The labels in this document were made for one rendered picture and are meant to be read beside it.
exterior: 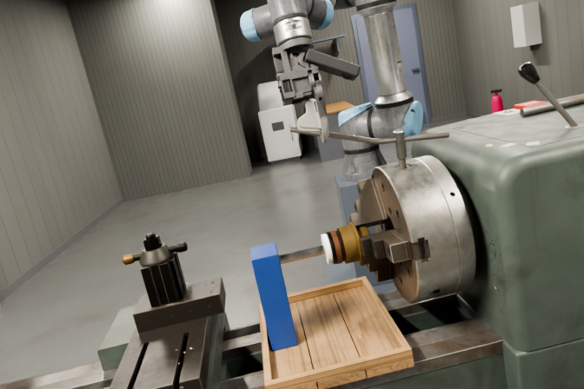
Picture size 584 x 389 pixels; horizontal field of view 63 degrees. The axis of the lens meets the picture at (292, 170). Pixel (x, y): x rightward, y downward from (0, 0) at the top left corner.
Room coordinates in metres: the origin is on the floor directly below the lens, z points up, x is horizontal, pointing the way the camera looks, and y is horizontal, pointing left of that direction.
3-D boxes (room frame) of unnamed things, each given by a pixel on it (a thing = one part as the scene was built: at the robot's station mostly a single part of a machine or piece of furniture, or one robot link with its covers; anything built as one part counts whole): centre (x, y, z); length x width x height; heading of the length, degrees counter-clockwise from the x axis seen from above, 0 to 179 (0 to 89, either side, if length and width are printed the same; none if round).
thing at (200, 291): (1.07, 0.33, 1.00); 0.20 x 0.10 x 0.05; 94
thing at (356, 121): (1.53, -0.24, 1.27); 0.13 x 0.12 x 0.14; 55
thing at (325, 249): (1.01, 0.02, 1.08); 0.13 x 0.07 x 0.07; 94
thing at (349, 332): (1.01, 0.00, 0.88); 0.36 x 0.30 x 0.04; 4
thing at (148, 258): (1.07, 0.36, 1.13); 0.08 x 0.08 x 0.03
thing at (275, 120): (8.10, 0.04, 0.67); 0.75 x 0.61 x 1.34; 179
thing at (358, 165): (1.53, -0.24, 1.15); 0.15 x 0.15 x 0.10
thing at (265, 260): (1.00, 0.10, 1.00); 0.08 x 0.06 x 0.23; 4
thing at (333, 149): (7.86, -0.81, 0.37); 1.38 x 0.71 x 0.74; 179
